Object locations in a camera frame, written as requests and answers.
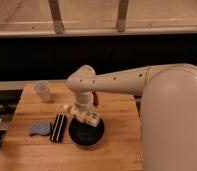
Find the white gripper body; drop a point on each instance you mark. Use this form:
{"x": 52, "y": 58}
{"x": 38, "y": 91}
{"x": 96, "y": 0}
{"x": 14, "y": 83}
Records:
{"x": 83, "y": 101}

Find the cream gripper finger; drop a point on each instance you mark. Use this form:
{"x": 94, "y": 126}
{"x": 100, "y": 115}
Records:
{"x": 80, "y": 116}

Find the white plastic bottle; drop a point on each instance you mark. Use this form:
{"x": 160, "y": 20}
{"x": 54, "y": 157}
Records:
{"x": 92, "y": 118}

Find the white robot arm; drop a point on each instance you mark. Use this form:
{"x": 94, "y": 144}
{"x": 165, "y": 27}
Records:
{"x": 168, "y": 109}

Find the black ceramic bowl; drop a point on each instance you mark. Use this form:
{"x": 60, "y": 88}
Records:
{"x": 84, "y": 134}

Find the black striped box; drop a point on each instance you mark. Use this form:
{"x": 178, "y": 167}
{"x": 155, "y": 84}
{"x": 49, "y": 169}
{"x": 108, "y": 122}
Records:
{"x": 58, "y": 128}

